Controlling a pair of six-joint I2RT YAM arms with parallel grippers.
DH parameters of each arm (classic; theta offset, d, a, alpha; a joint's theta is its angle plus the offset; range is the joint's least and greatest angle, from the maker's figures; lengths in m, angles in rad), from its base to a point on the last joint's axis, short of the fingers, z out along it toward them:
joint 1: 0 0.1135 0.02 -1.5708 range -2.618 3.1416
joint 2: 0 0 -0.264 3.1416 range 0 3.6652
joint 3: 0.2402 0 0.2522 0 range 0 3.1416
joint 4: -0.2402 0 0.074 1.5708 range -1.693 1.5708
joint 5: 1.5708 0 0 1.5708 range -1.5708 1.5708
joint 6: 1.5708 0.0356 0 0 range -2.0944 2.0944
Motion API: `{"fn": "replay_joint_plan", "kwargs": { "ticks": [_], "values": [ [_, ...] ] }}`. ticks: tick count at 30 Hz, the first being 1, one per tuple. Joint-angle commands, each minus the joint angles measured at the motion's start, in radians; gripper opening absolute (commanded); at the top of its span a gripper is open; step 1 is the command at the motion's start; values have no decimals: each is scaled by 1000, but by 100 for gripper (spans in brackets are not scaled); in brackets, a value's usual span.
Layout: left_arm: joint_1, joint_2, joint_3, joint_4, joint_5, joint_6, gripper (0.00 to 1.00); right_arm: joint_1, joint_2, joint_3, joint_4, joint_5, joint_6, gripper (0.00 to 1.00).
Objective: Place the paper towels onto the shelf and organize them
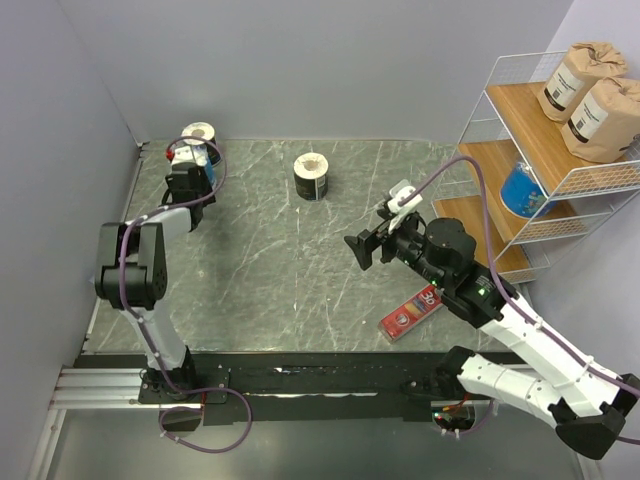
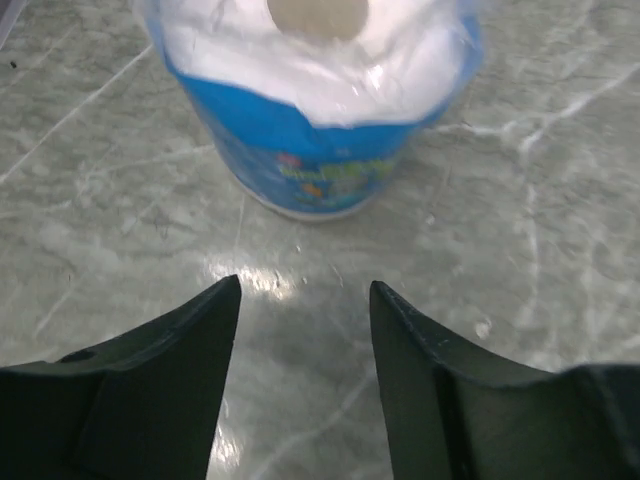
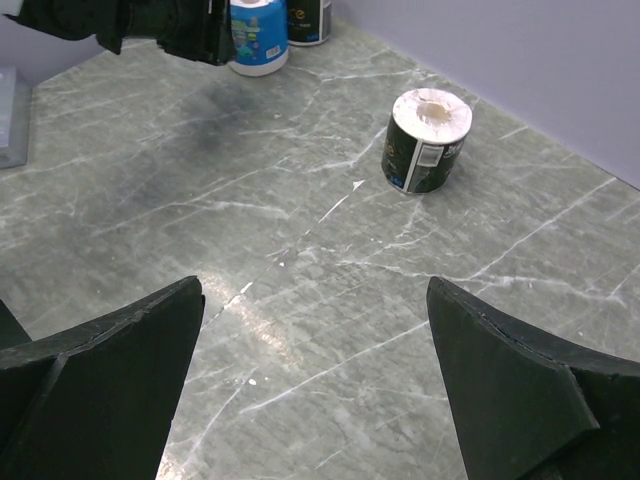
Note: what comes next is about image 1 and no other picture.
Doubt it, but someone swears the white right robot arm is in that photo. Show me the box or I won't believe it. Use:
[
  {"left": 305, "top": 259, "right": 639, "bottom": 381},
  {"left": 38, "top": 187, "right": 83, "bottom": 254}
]
[{"left": 344, "top": 213, "right": 639, "bottom": 460}]

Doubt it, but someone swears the black wrapped roll, centre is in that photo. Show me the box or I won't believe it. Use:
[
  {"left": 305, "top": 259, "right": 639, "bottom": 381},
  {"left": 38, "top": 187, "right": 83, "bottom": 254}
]
[{"left": 293, "top": 152, "right": 329, "bottom": 201}]

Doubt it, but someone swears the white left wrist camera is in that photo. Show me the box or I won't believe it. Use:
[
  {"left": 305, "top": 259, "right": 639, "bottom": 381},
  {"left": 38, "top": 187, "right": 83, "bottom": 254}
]
[{"left": 172, "top": 145, "right": 207, "bottom": 166}]

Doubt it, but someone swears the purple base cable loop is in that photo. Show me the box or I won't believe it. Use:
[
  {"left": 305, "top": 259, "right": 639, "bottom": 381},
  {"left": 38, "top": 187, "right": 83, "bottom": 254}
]
[{"left": 158, "top": 387, "right": 255, "bottom": 455}]

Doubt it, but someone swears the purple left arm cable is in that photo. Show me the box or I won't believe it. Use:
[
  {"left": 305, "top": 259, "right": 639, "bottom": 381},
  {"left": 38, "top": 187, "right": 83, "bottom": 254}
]
[{"left": 114, "top": 137, "right": 226, "bottom": 396}]

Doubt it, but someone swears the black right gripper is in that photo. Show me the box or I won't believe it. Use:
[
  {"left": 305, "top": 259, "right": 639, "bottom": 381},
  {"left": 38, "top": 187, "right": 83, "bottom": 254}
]
[{"left": 343, "top": 207, "right": 448, "bottom": 289}]

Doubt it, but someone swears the blue roll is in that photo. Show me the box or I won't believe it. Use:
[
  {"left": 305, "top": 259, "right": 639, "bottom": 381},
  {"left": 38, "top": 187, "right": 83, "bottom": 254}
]
[
  {"left": 192, "top": 146, "right": 216, "bottom": 185},
  {"left": 500, "top": 156, "right": 556, "bottom": 219}
]

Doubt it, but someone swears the red toothpaste box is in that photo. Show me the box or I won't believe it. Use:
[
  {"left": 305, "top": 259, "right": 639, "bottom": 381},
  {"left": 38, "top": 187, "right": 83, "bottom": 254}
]
[{"left": 378, "top": 284, "right": 442, "bottom": 343}]

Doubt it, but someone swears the white wire wooden shelf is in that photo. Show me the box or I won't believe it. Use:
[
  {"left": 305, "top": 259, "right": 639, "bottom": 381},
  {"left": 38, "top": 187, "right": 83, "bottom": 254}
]
[{"left": 432, "top": 52, "right": 639, "bottom": 284}]

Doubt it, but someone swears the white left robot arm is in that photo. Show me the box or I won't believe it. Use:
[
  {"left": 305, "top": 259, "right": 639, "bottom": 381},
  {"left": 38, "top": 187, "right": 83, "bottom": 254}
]
[{"left": 94, "top": 162, "right": 215, "bottom": 402}]

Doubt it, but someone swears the brown paper roll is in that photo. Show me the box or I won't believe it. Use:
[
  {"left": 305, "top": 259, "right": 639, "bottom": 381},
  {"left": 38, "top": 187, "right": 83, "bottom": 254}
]
[
  {"left": 537, "top": 42, "right": 629, "bottom": 123},
  {"left": 560, "top": 77, "right": 639, "bottom": 164}
]

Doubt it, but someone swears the black wrapped roll, back left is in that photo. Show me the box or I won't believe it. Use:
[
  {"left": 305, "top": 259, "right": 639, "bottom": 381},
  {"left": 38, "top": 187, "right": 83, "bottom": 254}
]
[{"left": 181, "top": 122, "right": 221, "bottom": 166}]

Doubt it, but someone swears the black wrapped roll, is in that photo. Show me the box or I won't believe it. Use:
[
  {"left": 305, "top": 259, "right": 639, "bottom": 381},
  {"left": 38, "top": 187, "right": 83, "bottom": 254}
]
[
  {"left": 293, "top": 152, "right": 329, "bottom": 201},
  {"left": 181, "top": 122, "right": 221, "bottom": 166}
]

